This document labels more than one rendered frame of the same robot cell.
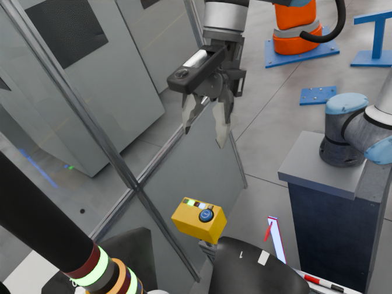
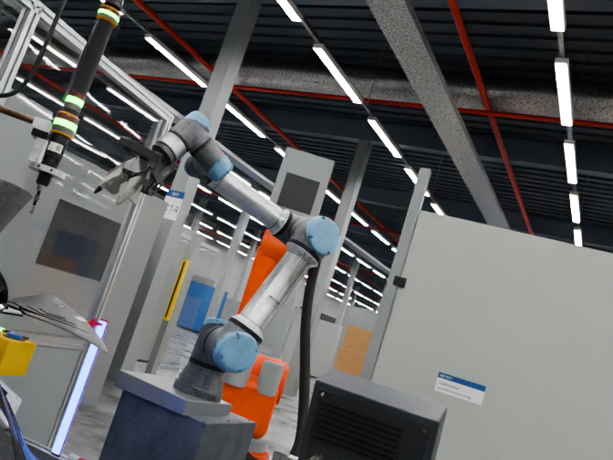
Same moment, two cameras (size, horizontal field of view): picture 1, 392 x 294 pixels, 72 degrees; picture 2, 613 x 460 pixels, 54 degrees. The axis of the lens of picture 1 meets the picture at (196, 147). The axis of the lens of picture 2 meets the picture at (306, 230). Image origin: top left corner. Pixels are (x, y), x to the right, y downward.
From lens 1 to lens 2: 1.26 m
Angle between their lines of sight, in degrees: 52
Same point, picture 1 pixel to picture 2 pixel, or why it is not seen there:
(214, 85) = (141, 166)
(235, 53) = (164, 169)
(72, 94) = not seen: outside the picture
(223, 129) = (129, 189)
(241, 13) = (181, 147)
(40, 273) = not seen: outside the picture
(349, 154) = (202, 382)
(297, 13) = (244, 410)
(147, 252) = (23, 200)
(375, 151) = (222, 341)
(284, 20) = not seen: hidden behind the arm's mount
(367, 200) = (195, 421)
